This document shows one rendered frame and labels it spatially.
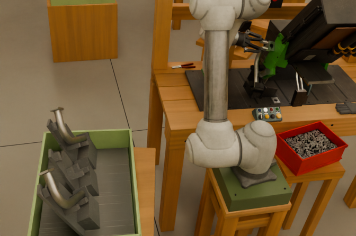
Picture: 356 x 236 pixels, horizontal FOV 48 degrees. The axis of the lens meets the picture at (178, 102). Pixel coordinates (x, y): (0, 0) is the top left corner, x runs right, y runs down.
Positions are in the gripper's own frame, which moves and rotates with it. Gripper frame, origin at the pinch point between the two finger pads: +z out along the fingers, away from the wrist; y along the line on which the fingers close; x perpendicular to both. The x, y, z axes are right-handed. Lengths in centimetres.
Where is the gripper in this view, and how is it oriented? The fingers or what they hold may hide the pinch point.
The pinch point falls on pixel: (266, 45)
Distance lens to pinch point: 239.2
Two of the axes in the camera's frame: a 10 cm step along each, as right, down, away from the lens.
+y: 1.0, -9.8, 1.7
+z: 9.2, 1.6, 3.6
